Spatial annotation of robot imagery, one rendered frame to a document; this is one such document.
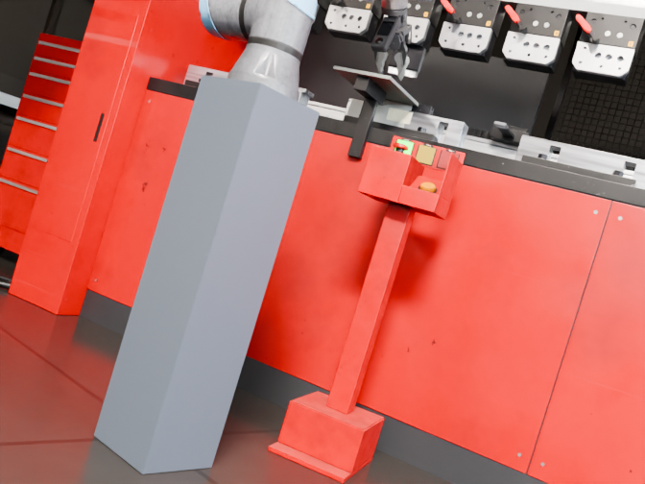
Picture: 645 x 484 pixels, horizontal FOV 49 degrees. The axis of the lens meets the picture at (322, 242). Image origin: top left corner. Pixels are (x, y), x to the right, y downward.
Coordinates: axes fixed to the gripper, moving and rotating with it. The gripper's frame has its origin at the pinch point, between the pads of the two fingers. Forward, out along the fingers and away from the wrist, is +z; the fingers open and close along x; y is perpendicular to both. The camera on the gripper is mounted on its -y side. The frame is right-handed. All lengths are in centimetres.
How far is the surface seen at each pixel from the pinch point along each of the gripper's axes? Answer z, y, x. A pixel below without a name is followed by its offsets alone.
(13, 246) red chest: 87, -45, 154
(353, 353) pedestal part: 41, -72, -26
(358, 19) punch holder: -9.3, 16.3, 19.4
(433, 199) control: 6, -49, -35
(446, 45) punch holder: -6.9, 13.0, -12.5
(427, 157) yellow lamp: 6.3, -30.3, -25.9
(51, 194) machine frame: 42, -54, 104
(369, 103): 3.9, -12.2, 0.8
